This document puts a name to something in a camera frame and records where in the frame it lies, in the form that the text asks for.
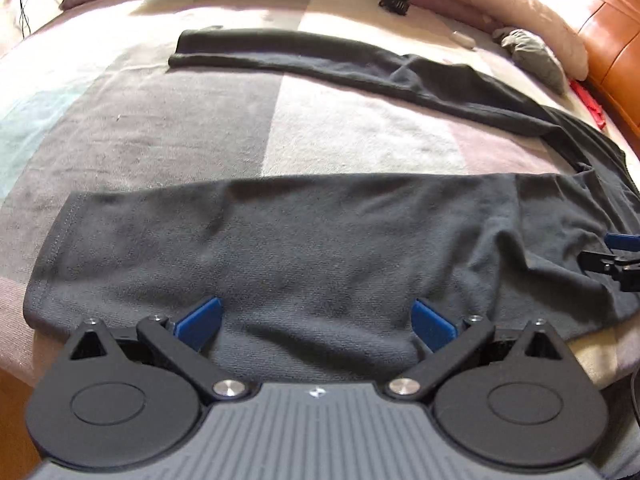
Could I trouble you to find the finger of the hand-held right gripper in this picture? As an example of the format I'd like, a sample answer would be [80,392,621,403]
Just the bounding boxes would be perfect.
[580,255,640,293]
[605,234,640,252]

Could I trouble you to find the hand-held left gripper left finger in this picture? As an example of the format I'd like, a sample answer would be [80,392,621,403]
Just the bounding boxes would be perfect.
[70,297,249,402]

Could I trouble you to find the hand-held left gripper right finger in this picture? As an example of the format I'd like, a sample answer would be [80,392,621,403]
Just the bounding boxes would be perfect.
[387,299,566,402]

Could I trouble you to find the dark grey pants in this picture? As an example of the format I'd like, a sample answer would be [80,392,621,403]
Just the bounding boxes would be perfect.
[24,27,640,361]

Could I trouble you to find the red folding fan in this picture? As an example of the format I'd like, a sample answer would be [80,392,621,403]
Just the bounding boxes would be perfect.
[570,80,608,131]

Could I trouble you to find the grey cat-face cushion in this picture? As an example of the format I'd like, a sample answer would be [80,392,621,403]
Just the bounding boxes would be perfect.
[492,27,568,96]

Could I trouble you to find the wooden bed headboard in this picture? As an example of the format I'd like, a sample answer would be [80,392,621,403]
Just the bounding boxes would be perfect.
[522,0,640,156]

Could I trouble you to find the bed with pastel patchwork sheet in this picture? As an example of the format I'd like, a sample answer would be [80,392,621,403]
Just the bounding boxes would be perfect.
[0,0,640,391]

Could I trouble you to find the long floral pillow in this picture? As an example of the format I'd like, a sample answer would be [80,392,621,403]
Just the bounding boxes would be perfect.
[57,0,588,81]

